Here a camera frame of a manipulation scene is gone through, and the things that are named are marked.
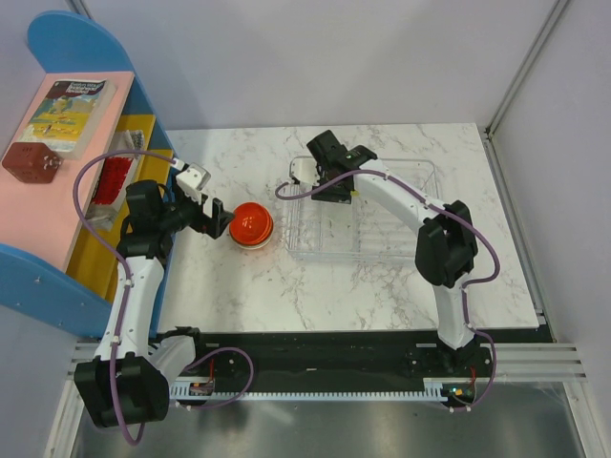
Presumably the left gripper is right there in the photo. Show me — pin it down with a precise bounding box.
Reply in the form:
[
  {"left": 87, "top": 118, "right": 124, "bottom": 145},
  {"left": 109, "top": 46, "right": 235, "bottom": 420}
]
[{"left": 157, "top": 173, "right": 234, "bottom": 239}]

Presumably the orange bowl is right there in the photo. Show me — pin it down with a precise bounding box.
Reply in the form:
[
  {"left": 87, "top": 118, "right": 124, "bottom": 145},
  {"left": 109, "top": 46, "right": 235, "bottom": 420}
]
[{"left": 229, "top": 202, "right": 273, "bottom": 243}]

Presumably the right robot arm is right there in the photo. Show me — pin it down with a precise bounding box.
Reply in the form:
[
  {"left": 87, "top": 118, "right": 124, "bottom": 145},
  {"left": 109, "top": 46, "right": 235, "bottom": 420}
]
[{"left": 306, "top": 130, "right": 478, "bottom": 376}]

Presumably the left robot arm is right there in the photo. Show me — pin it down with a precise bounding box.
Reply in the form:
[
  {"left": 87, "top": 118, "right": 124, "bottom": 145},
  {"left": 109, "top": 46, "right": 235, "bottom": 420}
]
[{"left": 74, "top": 174, "right": 234, "bottom": 427}]

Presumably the white bottom bowl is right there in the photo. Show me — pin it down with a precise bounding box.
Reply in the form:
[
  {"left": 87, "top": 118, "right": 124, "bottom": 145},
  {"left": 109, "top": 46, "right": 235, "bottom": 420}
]
[{"left": 231, "top": 233, "right": 272, "bottom": 250}]

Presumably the red white book on shelf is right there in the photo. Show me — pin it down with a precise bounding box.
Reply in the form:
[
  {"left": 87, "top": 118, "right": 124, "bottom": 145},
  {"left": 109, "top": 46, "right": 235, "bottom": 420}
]
[{"left": 92, "top": 156, "right": 134, "bottom": 205}]

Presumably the grey patterned cloth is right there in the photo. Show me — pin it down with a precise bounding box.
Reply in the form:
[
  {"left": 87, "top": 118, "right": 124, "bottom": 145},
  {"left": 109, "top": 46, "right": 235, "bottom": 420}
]
[{"left": 115, "top": 130, "right": 145, "bottom": 151}]

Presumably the blue pink yellow shelf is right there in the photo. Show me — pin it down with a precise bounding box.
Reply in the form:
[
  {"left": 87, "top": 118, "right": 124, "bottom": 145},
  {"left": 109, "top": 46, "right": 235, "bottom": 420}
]
[{"left": 0, "top": 10, "right": 190, "bottom": 342}]

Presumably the paperback book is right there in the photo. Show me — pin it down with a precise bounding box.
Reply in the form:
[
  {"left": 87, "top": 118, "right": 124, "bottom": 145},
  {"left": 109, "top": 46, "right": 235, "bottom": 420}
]
[{"left": 17, "top": 79, "right": 116, "bottom": 160}]

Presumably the dark red box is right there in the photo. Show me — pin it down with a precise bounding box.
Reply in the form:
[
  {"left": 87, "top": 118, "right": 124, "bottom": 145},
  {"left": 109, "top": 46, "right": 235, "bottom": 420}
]
[{"left": 2, "top": 142, "right": 63, "bottom": 184}]

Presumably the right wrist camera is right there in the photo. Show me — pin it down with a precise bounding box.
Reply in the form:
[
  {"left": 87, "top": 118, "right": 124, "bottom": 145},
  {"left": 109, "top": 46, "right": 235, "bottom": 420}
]
[{"left": 289, "top": 157, "right": 319, "bottom": 186}]

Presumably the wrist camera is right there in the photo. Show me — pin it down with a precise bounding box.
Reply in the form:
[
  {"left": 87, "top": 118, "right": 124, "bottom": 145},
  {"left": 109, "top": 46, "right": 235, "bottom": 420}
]
[
  {"left": 176, "top": 164, "right": 211, "bottom": 204},
  {"left": 289, "top": 157, "right": 319, "bottom": 186}
]

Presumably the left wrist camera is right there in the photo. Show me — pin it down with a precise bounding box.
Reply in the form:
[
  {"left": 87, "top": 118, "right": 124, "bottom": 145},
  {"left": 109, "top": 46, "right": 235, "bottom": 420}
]
[{"left": 176, "top": 164, "right": 211, "bottom": 204}]

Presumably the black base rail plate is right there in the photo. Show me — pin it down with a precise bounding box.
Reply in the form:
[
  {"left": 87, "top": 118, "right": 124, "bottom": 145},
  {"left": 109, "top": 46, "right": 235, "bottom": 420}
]
[{"left": 187, "top": 330, "right": 494, "bottom": 393}]

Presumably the white cable duct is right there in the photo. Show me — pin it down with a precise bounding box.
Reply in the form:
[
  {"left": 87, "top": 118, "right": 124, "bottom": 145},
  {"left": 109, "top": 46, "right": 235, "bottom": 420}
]
[{"left": 169, "top": 378, "right": 448, "bottom": 403}]

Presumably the aluminium frame post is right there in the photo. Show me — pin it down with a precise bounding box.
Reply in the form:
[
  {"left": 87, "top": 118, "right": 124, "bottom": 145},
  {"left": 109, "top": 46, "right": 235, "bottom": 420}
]
[{"left": 481, "top": 0, "right": 573, "bottom": 141}]

